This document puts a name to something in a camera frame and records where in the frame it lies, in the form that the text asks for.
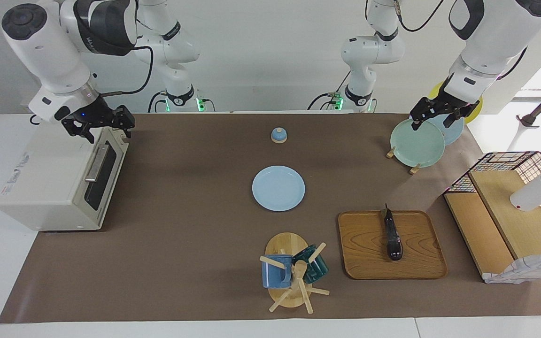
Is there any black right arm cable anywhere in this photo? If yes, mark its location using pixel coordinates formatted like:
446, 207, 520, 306
101, 45, 155, 97

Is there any light blue plate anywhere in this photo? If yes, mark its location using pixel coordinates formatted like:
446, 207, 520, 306
252, 165, 306, 212

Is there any wooden plate rack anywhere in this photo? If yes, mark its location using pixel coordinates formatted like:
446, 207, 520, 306
386, 146, 421, 175

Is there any yellow plate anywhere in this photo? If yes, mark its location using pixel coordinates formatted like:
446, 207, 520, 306
429, 80, 483, 123

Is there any black wire basket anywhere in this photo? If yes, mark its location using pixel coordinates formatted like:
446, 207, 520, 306
443, 151, 541, 249

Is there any dark teal mug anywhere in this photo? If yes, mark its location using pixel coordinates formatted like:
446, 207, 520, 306
292, 244, 329, 284

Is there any white toaster oven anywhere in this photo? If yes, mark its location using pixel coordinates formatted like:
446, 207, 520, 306
0, 109, 129, 231

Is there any white cup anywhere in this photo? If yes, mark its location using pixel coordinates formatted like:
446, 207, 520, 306
510, 161, 541, 212

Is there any dark purple eggplant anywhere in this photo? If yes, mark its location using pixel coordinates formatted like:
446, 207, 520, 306
380, 203, 404, 261

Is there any wooden shelf box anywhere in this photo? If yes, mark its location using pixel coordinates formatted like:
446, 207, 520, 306
444, 170, 541, 282

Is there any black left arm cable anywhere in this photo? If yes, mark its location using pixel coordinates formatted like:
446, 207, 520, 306
393, 0, 529, 80

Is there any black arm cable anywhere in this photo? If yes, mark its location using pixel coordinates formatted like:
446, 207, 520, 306
393, 0, 529, 80
101, 45, 155, 97

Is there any blue mug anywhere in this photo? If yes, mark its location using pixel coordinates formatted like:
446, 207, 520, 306
262, 254, 294, 289

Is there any black base cable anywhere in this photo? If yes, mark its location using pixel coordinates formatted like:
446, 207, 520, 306
307, 84, 351, 111
147, 90, 168, 113

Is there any brown table mat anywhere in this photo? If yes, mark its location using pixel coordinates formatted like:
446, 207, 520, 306
0, 113, 541, 324

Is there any pale blue racked plate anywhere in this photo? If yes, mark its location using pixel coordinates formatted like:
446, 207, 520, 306
428, 113, 464, 146

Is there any white patterned cloth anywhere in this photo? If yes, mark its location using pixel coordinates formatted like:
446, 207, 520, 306
483, 253, 541, 284

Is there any wooden mug tree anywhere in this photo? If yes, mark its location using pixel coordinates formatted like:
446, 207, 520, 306
259, 232, 330, 314

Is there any glass oven door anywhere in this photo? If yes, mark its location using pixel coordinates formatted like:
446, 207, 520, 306
83, 138, 128, 225

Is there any wooden serving tray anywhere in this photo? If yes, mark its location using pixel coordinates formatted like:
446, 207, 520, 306
338, 210, 448, 280

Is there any mint green plate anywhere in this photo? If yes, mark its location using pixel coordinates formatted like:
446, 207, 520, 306
390, 118, 446, 168

